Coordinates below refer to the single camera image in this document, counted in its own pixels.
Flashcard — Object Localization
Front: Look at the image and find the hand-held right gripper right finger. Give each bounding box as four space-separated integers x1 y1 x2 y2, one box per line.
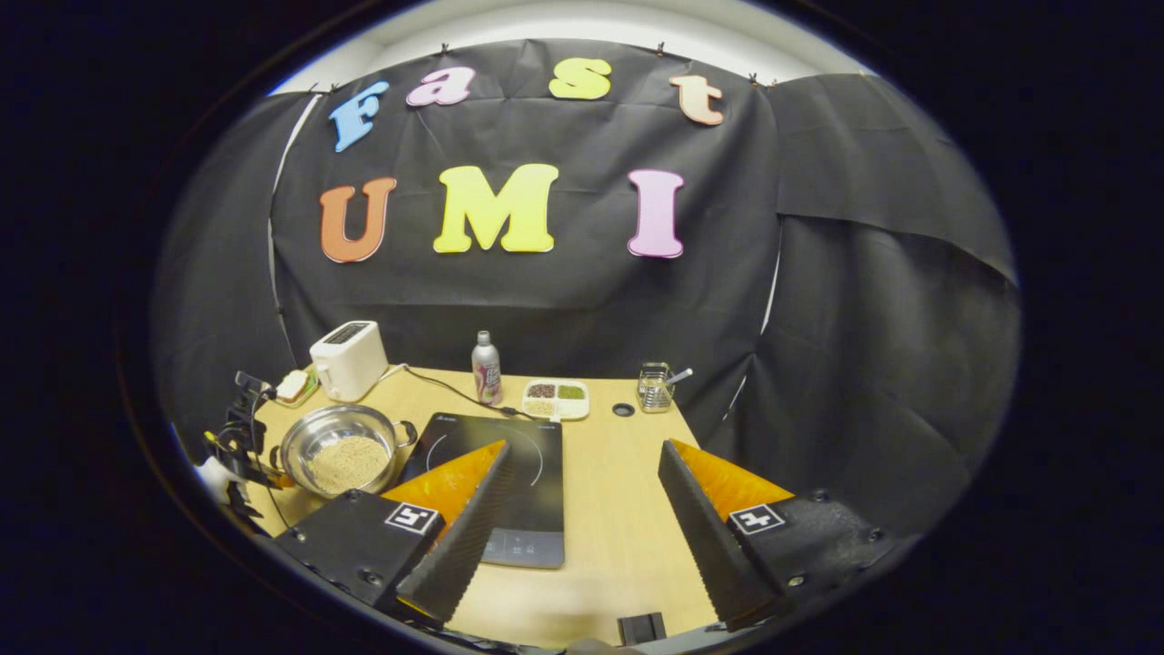
658 438 901 631

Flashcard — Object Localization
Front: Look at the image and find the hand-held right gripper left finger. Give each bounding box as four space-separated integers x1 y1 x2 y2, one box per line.
273 440 516 629

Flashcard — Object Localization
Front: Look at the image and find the stainless steel pot black handle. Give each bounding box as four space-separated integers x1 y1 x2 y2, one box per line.
270 404 419 499

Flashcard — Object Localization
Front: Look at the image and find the black induction cooktop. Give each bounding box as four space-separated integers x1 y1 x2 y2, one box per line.
397 412 566 569

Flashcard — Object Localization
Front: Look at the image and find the sandwich on green plate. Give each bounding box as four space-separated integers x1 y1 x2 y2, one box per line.
275 368 319 408

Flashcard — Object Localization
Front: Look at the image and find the pile of soybeans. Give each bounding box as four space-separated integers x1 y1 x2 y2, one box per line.
309 436 390 493

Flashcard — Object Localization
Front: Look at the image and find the white toaster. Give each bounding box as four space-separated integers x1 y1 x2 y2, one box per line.
309 320 389 403

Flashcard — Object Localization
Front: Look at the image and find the white divided tray of beans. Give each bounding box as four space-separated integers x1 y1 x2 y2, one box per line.
522 378 590 422

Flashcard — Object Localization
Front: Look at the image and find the silver drink bottle pink label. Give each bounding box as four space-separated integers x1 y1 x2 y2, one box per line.
471 330 504 406

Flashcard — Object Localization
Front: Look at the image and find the black power cable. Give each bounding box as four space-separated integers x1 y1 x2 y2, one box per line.
400 364 533 419

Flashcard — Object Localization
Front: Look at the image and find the wire utensil holder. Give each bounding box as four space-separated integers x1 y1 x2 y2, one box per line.
637 362 676 414

